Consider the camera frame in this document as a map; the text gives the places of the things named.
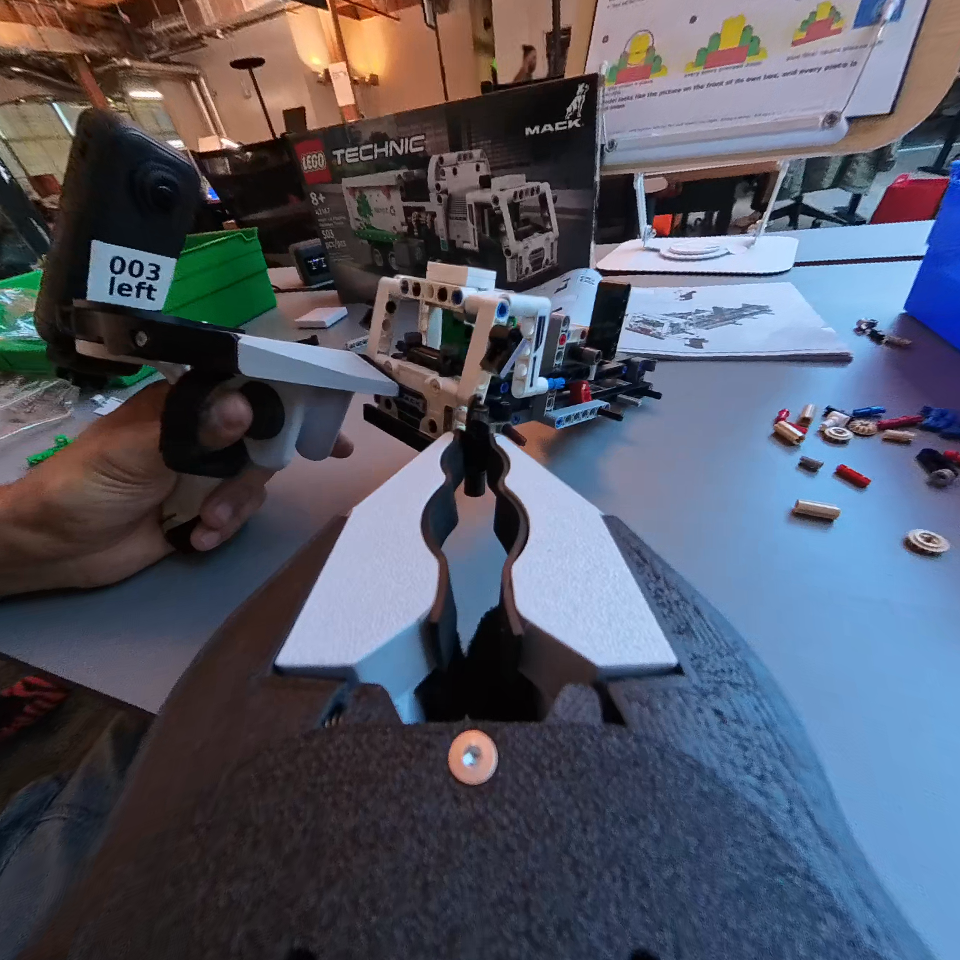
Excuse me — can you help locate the green plastic bin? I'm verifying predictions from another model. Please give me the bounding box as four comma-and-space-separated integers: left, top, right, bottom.
0, 227, 279, 376

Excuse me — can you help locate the grey truck lego box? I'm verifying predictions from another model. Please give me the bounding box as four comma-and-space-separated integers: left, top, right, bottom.
287, 72, 601, 305

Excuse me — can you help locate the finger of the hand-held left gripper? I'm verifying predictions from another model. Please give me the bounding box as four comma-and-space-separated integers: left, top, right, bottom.
237, 332, 402, 399

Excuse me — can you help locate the blue plastic bin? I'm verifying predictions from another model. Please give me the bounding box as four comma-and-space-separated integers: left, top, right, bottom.
903, 159, 960, 351

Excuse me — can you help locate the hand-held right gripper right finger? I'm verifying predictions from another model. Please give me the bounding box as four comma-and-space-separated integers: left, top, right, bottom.
477, 433, 681, 684

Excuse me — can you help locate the black lego pin assembly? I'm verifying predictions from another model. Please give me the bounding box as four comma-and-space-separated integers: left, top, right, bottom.
456, 408, 494, 498

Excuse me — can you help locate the instruction sheet stand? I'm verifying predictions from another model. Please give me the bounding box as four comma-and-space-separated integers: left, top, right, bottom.
583, 0, 933, 276

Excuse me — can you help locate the lego instruction booklet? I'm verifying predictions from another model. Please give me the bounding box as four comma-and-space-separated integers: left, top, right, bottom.
525, 267, 855, 363

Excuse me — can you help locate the pile of small lego pieces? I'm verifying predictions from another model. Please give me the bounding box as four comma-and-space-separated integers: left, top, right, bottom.
772, 315, 960, 558

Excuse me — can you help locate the clear plastic bag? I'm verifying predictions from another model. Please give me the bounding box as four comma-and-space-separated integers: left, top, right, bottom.
0, 375, 76, 444

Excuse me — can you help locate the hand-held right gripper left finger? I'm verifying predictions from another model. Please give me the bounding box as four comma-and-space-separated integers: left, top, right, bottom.
274, 431, 474, 725

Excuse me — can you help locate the red plastic bin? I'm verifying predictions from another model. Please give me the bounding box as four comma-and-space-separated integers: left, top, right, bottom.
870, 172, 952, 226

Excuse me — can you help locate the person's leg in jeans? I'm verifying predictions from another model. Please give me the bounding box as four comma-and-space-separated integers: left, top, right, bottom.
0, 705, 151, 960

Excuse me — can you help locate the lego truck chassis model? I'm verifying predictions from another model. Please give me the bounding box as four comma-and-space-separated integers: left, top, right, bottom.
345, 261, 665, 453

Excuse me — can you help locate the small black timer display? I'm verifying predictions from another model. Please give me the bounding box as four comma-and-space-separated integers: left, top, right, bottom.
288, 238, 336, 291

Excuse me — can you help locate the person's left hand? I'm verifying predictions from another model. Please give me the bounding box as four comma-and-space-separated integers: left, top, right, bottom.
0, 378, 356, 601

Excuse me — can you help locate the black floor lamp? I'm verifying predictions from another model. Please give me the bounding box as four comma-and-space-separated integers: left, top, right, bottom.
228, 56, 280, 144

